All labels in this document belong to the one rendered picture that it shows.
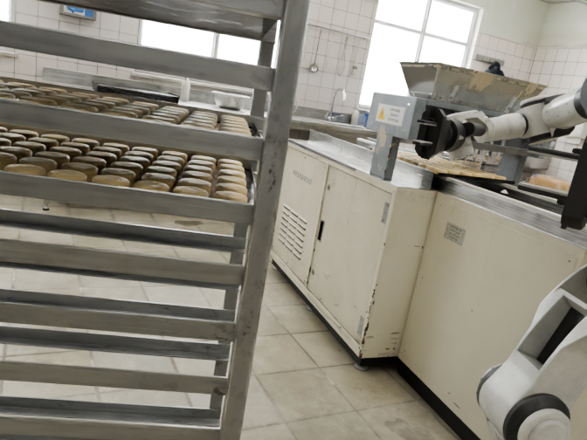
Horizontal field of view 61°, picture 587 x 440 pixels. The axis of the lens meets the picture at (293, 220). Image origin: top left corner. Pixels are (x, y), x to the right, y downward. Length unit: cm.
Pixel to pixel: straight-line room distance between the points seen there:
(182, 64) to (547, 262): 131
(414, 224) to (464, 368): 58
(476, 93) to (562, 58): 475
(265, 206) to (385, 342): 166
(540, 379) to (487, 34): 563
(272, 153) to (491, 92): 168
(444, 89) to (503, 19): 465
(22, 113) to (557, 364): 104
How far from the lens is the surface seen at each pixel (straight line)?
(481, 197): 192
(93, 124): 69
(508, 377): 123
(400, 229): 206
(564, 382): 122
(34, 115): 71
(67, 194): 71
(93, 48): 68
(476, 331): 193
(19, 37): 71
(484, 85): 221
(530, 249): 175
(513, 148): 235
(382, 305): 215
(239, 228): 113
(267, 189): 65
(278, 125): 64
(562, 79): 684
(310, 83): 521
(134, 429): 85
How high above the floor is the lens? 113
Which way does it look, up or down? 14 degrees down
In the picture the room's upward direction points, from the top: 10 degrees clockwise
